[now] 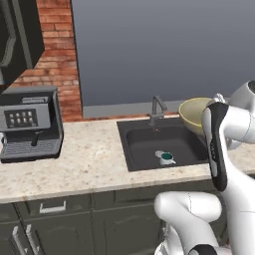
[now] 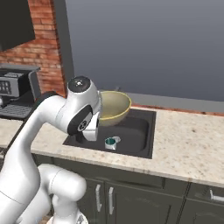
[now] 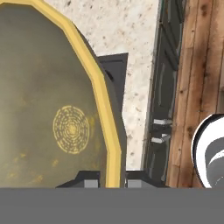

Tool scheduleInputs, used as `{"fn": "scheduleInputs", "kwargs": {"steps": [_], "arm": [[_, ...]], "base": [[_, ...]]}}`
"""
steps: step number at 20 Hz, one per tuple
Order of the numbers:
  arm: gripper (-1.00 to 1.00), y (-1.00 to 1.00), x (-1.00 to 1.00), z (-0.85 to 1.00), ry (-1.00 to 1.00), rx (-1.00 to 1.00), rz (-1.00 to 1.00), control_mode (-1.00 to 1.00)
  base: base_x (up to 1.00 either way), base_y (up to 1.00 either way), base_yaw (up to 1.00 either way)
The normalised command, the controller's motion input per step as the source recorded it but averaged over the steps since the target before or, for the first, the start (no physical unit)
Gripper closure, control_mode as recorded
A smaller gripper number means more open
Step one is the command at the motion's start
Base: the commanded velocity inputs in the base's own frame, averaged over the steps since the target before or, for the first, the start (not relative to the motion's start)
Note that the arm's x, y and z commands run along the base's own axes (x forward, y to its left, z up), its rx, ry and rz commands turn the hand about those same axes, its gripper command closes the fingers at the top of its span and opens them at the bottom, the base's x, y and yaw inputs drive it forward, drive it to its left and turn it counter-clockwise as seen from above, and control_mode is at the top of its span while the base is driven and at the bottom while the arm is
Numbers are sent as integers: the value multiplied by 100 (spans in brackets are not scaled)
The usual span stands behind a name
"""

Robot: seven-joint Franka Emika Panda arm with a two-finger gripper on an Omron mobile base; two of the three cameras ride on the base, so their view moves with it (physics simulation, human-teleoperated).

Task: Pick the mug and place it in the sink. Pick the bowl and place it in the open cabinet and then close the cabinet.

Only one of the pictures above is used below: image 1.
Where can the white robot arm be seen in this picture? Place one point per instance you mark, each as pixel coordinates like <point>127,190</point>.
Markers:
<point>239,199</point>

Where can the yellow-green bowl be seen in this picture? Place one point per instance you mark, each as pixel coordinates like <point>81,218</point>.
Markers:
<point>192,113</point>

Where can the black coffee machine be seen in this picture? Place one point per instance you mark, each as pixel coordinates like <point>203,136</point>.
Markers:
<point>31,126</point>

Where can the white mug with green inside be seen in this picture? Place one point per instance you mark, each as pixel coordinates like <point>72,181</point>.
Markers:
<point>166,158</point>

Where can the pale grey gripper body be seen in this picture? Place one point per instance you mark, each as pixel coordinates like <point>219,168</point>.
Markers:
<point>220,98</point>

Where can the dark green drawer front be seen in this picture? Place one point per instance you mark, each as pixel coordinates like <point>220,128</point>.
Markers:
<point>73,204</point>

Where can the black sink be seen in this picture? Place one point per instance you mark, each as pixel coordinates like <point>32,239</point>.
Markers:
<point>146,146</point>

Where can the dark green sink front panel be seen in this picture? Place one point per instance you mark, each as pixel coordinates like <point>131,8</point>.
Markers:
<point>139,194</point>

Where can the dark green cabinet door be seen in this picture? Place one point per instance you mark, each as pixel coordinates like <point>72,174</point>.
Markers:
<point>6,232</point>
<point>66,235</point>
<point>126,232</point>

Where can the grey tap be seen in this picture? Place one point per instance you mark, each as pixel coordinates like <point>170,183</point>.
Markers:
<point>155,111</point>

